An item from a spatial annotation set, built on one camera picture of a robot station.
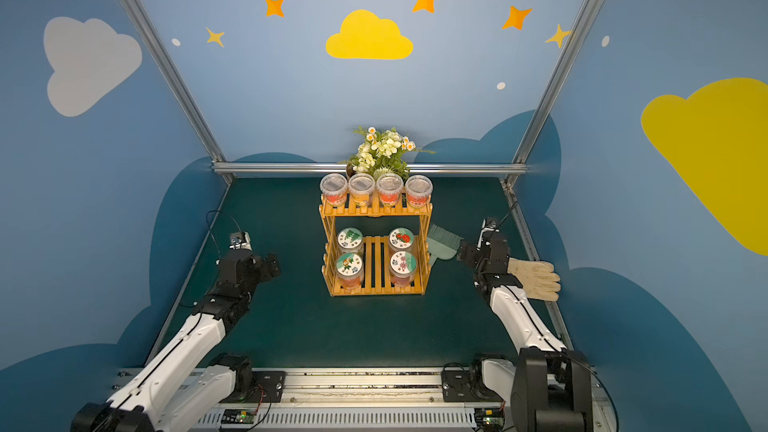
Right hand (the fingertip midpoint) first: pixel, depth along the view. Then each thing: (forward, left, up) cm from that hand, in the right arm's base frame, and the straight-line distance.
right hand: (486, 241), depth 89 cm
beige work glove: (-5, -18, -11) cm, 22 cm away
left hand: (-10, +67, +2) cm, 67 cm away
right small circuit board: (-43, +2, -15) cm, 45 cm away
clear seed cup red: (0, +29, +22) cm, 36 cm away
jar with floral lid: (-10, +25, -1) cm, 27 cm away
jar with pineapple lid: (-11, +40, -1) cm, 42 cm away
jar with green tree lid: (-1, +41, -1) cm, 41 cm away
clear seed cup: (+1, +22, +21) cm, 31 cm away
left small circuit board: (-46, +64, -13) cm, 80 cm away
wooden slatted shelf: (+1, +34, -10) cm, 36 cm away
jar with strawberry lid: (0, +26, -1) cm, 26 cm away
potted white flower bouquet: (+17, +32, +19) cm, 41 cm away
